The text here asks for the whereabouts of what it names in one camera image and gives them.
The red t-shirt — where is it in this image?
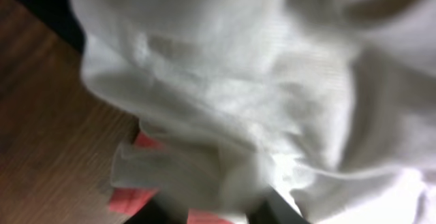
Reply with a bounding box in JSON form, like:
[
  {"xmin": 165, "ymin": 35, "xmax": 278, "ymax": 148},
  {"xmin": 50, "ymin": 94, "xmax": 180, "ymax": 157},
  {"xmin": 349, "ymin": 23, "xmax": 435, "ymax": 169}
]
[{"xmin": 109, "ymin": 132, "xmax": 234, "ymax": 224}]

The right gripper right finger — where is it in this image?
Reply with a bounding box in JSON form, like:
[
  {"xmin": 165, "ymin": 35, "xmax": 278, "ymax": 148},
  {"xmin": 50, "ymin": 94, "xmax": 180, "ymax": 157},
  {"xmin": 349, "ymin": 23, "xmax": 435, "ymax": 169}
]
[{"xmin": 248, "ymin": 191, "xmax": 309, "ymax": 224}]

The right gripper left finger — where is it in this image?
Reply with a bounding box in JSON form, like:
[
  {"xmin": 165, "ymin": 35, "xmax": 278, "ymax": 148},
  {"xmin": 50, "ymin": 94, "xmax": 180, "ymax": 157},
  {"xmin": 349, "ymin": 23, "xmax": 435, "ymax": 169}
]
[{"xmin": 124, "ymin": 197, "xmax": 188, "ymax": 224}]

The black garment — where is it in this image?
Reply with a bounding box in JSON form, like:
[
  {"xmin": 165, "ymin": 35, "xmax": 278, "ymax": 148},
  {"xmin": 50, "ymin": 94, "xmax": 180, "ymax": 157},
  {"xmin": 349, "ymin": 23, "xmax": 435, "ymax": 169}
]
[{"xmin": 18, "ymin": 0, "xmax": 85, "ymax": 52}]

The white t-shirt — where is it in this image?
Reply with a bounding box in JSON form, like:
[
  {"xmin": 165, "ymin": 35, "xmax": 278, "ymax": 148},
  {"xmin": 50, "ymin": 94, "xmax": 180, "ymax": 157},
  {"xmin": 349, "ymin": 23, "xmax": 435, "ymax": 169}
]
[{"xmin": 71, "ymin": 0, "xmax": 435, "ymax": 223}]

